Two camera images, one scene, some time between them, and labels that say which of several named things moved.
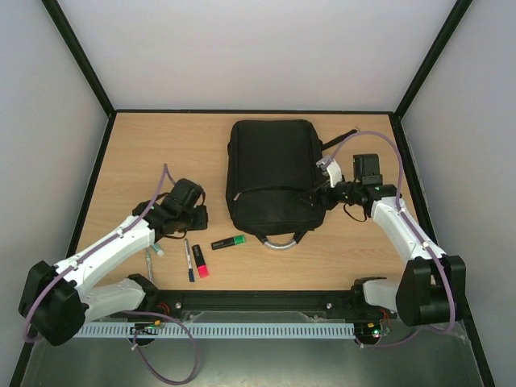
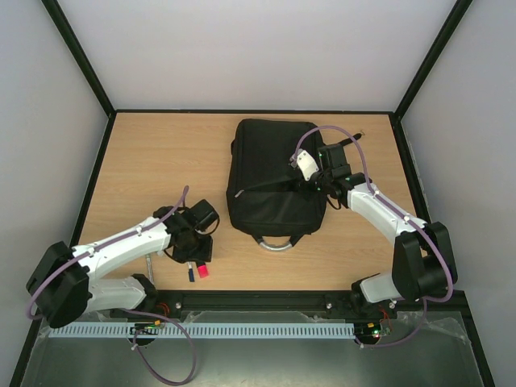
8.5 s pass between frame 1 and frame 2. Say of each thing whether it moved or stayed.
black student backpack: stayed
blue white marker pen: stayed
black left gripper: moved
